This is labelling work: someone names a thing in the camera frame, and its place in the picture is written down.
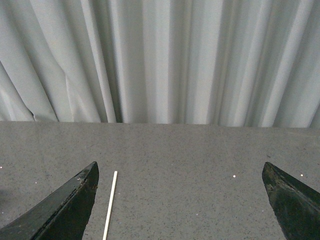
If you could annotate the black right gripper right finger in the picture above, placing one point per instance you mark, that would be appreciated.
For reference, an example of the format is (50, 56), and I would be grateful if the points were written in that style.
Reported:
(296, 206)

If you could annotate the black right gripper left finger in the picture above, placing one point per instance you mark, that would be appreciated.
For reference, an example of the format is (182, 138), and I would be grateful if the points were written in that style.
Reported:
(63, 215)

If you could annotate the white chopstick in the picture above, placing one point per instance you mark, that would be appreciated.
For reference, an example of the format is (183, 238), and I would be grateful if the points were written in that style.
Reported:
(110, 205)

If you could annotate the white pleated curtain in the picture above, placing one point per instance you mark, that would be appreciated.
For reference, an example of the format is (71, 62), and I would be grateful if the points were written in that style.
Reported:
(233, 63)

